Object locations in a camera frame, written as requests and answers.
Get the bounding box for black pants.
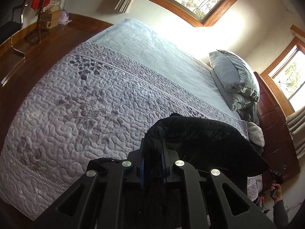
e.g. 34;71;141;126
88;113;270;194

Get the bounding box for dark grey sleeve forearm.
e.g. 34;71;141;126
273;200;289;229

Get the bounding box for person's right hand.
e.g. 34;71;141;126
270;182;283;204

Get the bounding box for dark wooden headboard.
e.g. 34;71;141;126
254;72;300;181

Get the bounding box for white cloth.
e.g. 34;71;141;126
247;122;265;147

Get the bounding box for beige side curtain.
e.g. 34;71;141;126
286;108;305;159

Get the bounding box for grey-green pillow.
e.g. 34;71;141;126
209;50;259;111

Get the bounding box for side wooden window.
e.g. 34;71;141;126
261;36;304;116

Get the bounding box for lavender quilted bedspread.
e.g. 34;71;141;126
1;42;248;219

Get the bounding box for light blue bed sheet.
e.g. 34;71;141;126
88;19;240;118

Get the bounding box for stacked cardboard boxes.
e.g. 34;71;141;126
41;6;62;30

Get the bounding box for black metal chair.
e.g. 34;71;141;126
1;0;27;86

